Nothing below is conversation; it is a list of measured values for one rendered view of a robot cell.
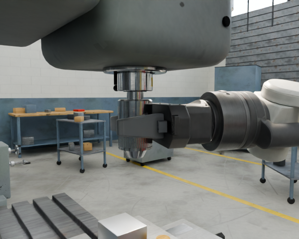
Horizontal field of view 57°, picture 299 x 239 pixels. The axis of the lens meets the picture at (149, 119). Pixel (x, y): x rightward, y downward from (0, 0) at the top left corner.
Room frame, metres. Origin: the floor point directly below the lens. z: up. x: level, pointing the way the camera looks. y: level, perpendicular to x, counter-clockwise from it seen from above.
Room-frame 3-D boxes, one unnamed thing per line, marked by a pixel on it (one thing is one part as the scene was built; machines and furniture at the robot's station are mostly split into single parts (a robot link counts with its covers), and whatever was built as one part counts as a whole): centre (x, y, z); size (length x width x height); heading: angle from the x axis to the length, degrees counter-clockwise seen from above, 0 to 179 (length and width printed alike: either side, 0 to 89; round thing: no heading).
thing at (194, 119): (0.40, -0.07, 1.23); 0.13 x 0.12 x 0.10; 16
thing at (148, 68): (0.38, 0.02, 1.31); 0.09 x 0.09 x 0.01
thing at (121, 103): (0.38, 0.02, 1.26); 0.05 x 0.05 x 0.01
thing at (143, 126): (0.35, 0.01, 1.23); 0.06 x 0.02 x 0.03; 106
